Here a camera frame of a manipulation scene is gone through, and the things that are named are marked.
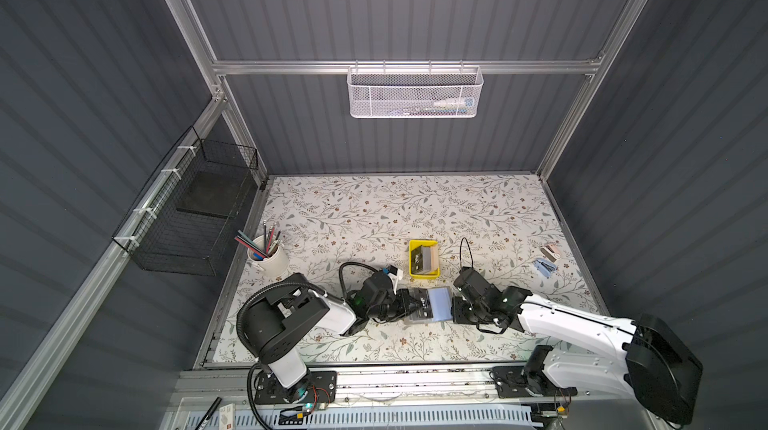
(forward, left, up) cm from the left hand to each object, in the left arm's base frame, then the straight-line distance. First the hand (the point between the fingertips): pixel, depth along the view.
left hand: (426, 306), depth 83 cm
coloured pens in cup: (+19, +46, +6) cm, 50 cm away
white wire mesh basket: (+72, -3, +25) cm, 76 cm away
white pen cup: (+16, +45, +5) cm, 48 cm away
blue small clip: (+11, -39, -1) cm, 41 cm away
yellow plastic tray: (+20, +2, 0) cm, 20 cm away
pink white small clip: (+16, -43, -1) cm, 46 cm away
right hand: (-2, -7, -2) cm, 8 cm away
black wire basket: (+16, +60, +24) cm, 67 cm away
